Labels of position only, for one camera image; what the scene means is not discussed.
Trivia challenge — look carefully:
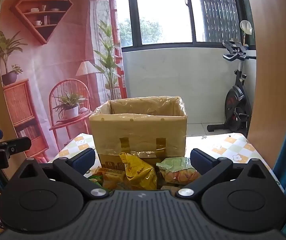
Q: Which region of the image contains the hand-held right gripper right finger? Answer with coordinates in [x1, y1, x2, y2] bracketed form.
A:
[176, 149, 268, 200]

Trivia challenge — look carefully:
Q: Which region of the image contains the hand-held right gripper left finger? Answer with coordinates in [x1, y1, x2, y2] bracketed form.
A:
[20, 148, 109, 200]

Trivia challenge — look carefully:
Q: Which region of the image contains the yellow snack packet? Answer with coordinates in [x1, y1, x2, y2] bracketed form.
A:
[119, 152, 158, 190]

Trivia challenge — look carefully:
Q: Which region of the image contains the brown cardboard box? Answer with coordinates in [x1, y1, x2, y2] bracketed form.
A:
[89, 96, 188, 174]

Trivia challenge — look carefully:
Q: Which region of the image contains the small green snack packet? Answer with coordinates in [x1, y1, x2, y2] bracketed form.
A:
[87, 174, 104, 187]

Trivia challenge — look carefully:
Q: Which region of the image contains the orange snack packet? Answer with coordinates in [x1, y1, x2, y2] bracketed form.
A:
[93, 166, 127, 189]

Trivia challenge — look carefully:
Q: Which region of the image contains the checkered floral tablecloth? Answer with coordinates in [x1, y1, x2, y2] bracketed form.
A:
[50, 132, 285, 193]

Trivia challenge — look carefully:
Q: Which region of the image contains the black exercise bike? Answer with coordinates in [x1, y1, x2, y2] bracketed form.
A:
[207, 40, 257, 137]

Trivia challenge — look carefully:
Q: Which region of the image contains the red room print backdrop cloth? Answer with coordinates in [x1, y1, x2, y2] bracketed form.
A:
[0, 0, 95, 164]

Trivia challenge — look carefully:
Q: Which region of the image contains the bamboo print backdrop cloth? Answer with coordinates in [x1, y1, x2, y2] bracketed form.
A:
[90, 0, 128, 101]

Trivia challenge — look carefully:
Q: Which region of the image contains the wooden door panel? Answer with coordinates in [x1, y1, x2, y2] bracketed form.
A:
[244, 0, 286, 175]

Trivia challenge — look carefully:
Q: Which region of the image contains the black framed window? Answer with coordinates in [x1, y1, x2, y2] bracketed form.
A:
[119, 0, 249, 48]

